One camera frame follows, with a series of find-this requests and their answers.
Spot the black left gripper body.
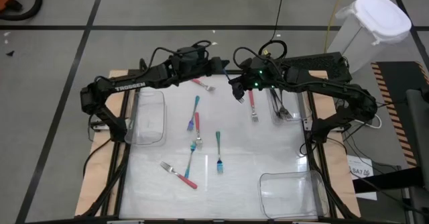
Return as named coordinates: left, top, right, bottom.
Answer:
left=204, top=56, right=225, bottom=79

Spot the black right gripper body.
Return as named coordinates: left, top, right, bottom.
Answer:
left=230, top=69, right=278, bottom=100

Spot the black fork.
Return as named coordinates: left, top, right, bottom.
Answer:
left=273, top=89, right=292, bottom=119
left=278, top=89, right=293, bottom=120
left=269, top=89, right=286, bottom=120

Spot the clear plastic bin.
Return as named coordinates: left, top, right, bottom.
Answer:
left=266, top=82, right=311, bottom=126
left=257, top=170, right=331, bottom=220
left=124, top=89, right=168, bottom=147

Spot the black computer case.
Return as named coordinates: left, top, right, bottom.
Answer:
left=281, top=52, right=353, bottom=94

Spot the white paper label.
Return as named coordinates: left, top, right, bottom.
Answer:
left=347, top=154, right=378, bottom=201

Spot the wooden table board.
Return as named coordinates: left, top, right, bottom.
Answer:
left=74, top=69, right=362, bottom=218

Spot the black yellow striped mat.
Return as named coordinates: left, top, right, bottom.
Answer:
left=371, top=60, right=429, bottom=168

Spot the white lidded trash can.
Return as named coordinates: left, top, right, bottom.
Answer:
left=326, top=0, right=412, bottom=74

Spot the black flat bar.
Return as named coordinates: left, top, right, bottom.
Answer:
left=351, top=168, right=426, bottom=194

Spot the grey equipment housing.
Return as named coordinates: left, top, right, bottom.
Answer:
left=404, top=88, right=429, bottom=224

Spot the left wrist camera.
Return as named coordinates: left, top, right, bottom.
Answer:
left=176, top=44, right=208, bottom=67

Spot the black cable with coil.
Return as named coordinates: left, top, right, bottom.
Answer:
left=257, top=0, right=288, bottom=62

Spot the yellow cable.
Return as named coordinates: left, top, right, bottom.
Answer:
left=323, top=0, right=347, bottom=54

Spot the white cable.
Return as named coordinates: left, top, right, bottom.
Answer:
left=368, top=113, right=383, bottom=130

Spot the black table frame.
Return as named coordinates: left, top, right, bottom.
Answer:
left=80, top=58, right=361, bottom=224

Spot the black vacuum hose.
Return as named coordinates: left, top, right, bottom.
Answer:
left=0, top=0, right=44, bottom=21

